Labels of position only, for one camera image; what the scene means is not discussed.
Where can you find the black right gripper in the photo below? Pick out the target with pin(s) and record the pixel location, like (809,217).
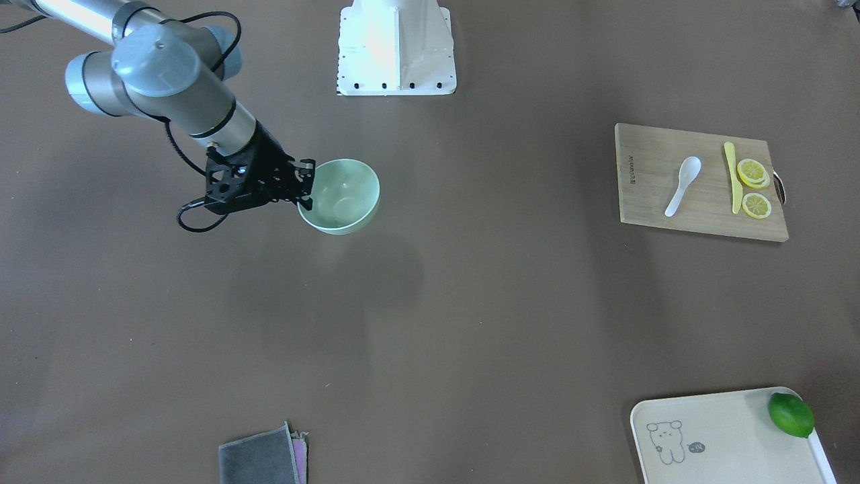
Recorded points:
(271,159)

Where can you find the light green bowl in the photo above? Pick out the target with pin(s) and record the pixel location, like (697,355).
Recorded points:
(345,197)

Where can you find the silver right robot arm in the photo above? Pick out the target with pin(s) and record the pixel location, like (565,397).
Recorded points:
(165,69)

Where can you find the grey folded cloth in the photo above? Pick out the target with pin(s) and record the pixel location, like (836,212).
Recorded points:
(276,456)

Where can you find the bamboo cutting board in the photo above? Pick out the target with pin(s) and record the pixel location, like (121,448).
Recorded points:
(648,164)

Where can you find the cream rabbit tray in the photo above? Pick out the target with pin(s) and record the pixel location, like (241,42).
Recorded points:
(724,437)

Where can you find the green lime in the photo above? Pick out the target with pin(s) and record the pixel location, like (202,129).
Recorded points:
(791,415)

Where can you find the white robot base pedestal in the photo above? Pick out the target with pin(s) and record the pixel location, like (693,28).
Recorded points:
(396,48)

